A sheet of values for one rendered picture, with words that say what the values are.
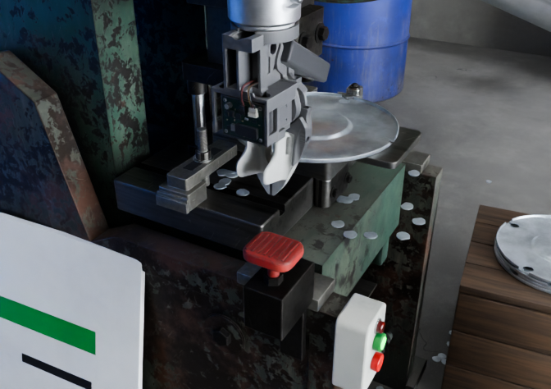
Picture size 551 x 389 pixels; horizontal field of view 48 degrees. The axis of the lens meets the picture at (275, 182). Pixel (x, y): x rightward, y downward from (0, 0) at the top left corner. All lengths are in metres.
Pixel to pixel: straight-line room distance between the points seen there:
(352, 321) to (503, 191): 1.77
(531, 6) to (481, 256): 0.89
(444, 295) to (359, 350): 1.09
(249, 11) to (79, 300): 0.75
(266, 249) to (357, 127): 0.37
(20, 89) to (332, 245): 0.58
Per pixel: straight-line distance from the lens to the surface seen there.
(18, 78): 1.13
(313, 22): 1.04
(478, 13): 4.40
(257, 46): 0.62
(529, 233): 1.63
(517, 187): 2.65
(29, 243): 1.26
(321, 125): 1.07
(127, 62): 1.11
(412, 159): 1.30
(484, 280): 1.48
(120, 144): 1.13
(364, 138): 1.04
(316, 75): 0.73
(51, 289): 1.26
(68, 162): 1.13
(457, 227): 2.31
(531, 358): 1.55
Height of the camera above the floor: 1.22
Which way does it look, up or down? 29 degrees down
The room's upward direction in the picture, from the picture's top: straight up
